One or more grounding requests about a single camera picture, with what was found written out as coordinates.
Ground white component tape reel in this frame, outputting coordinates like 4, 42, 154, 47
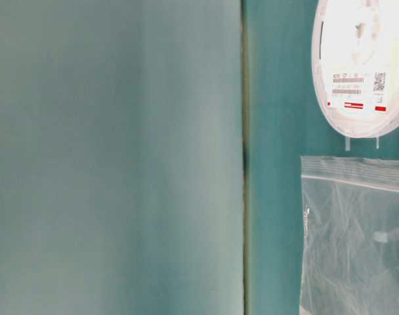
311, 1, 399, 138

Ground clear plastic zip bag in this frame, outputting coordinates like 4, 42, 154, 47
299, 156, 399, 314

